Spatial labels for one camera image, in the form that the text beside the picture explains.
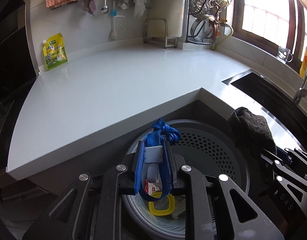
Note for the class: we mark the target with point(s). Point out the metal board stand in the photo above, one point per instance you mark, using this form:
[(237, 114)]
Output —
[(165, 33)]

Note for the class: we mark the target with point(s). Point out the black range hood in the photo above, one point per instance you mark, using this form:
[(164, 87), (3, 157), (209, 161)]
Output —
[(11, 55)]

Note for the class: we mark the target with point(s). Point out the window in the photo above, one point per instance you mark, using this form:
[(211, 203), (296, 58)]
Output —
[(263, 17)]

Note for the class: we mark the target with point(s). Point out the white tissue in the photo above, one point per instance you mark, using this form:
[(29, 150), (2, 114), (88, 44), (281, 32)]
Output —
[(181, 210)]

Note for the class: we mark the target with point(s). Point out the grey purple hanging rag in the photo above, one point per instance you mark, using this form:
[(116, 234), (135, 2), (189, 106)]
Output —
[(89, 1)]

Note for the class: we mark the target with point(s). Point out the steel perforated strainer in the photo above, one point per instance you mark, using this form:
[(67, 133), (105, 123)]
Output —
[(203, 30)]

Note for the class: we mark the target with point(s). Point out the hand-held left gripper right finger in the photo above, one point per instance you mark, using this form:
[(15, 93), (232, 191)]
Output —
[(178, 177)]

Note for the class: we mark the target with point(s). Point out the kitchen sink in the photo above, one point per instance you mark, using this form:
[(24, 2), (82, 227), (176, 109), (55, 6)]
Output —
[(258, 90)]

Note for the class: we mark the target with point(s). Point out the clear cartoon holder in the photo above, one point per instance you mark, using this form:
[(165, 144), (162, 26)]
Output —
[(283, 55)]

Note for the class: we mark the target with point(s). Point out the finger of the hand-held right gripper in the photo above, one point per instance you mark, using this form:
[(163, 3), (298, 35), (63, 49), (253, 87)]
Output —
[(301, 160), (278, 172)]

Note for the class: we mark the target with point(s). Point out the grey perforated trash bin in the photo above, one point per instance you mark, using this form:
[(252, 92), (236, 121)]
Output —
[(211, 150)]

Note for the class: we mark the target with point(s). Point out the yellow bottle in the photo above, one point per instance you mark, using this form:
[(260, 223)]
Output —
[(305, 62)]

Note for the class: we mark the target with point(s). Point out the steel faucet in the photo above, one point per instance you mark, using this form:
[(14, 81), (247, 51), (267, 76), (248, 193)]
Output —
[(302, 90)]

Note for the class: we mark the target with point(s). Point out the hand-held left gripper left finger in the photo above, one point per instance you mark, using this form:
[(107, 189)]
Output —
[(128, 177)]

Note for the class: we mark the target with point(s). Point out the white hanging cloth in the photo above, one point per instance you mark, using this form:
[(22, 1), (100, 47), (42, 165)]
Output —
[(139, 5)]

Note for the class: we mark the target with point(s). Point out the white cutting board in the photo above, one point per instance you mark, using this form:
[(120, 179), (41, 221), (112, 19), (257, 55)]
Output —
[(171, 5)]

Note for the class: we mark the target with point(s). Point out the dark grey cloth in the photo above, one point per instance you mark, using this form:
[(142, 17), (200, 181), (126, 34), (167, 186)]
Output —
[(251, 130)]

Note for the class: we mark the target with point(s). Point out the red white snack wrapper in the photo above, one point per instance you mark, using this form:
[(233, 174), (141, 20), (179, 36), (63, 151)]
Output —
[(152, 188)]

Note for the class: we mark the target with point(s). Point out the gas stove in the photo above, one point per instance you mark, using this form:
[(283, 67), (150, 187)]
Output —
[(1, 120)]

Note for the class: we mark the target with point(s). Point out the yellow seasoning pouch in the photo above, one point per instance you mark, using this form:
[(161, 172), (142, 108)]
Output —
[(54, 55)]

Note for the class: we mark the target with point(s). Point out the blue white bottle brush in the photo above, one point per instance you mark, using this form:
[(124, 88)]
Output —
[(113, 33)]

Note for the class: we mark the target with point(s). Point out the yellow plastic lid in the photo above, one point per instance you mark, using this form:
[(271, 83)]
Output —
[(152, 208)]

